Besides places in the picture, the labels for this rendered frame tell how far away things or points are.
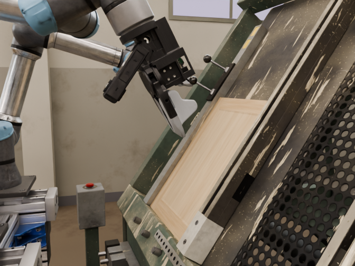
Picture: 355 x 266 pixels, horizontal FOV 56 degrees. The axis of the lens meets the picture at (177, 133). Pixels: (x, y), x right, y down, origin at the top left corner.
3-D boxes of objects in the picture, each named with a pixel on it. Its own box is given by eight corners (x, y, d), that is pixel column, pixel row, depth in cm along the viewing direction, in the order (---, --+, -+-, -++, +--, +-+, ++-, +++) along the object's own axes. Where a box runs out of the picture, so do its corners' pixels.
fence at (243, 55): (150, 203, 147) (142, 200, 146) (261, 31, 155) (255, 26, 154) (153, 208, 143) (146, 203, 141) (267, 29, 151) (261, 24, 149)
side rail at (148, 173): (146, 193, 173) (129, 183, 169) (256, 23, 182) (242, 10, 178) (149, 197, 167) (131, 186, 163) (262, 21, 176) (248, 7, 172)
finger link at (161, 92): (179, 115, 58) (156, 70, 55) (172, 120, 57) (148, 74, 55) (173, 113, 62) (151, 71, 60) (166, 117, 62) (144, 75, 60)
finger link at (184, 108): (209, 126, 61) (188, 81, 58) (182, 142, 60) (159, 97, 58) (204, 124, 64) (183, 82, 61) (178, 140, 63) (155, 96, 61)
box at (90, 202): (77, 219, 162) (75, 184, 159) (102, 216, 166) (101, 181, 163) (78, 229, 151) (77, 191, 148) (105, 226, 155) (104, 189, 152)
